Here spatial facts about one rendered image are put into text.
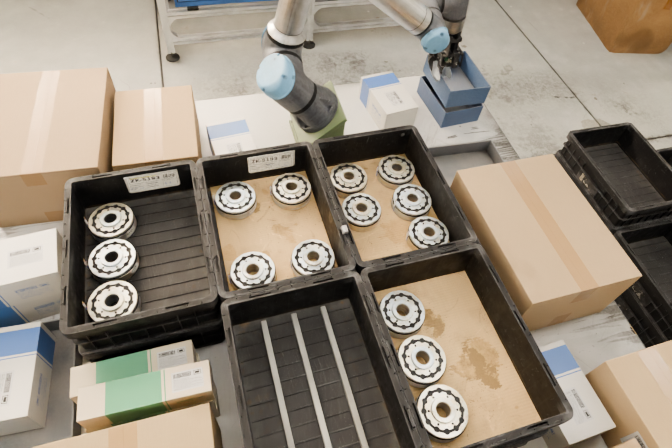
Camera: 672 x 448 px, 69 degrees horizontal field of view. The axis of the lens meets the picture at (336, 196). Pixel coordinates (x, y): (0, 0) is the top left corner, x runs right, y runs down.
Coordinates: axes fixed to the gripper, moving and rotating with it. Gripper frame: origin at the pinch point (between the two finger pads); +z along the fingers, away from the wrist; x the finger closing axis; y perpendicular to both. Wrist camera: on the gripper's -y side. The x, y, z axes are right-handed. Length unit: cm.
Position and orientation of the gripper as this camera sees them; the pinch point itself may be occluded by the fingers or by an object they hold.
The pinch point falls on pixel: (437, 76)
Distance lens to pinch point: 174.1
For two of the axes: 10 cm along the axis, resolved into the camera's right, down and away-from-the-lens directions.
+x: 9.7, -2.0, 1.4
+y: 2.4, 7.7, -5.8
